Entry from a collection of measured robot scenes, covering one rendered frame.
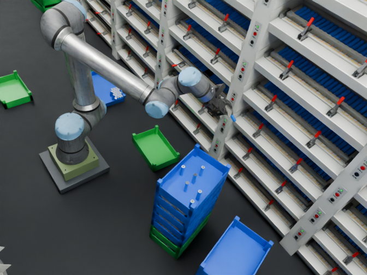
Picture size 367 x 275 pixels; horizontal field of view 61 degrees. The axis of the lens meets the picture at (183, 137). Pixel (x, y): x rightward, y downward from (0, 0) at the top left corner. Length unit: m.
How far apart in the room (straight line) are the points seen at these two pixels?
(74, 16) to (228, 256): 1.27
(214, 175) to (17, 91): 1.73
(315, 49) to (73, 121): 1.24
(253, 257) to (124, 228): 0.74
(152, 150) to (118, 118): 0.39
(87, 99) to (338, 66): 1.23
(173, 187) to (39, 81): 1.66
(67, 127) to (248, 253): 1.11
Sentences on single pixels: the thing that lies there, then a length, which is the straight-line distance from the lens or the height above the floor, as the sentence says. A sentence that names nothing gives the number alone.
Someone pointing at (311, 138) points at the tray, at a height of 0.71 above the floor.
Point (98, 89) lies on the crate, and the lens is 2.53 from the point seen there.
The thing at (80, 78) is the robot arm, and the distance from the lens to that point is 1.71.
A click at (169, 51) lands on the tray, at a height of 0.51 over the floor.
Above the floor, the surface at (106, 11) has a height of 0.32.
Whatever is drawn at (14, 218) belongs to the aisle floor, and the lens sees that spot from 1.99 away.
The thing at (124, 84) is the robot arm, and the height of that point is 0.83.
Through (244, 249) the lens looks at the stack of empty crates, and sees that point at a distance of 1.55.
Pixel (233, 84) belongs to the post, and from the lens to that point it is 1.70.
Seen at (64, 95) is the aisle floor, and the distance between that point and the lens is 2.59.
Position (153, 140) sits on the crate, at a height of 0.00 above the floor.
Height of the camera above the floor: 1.68
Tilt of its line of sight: 47 degrees down
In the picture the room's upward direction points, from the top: 12 degrees clockwise
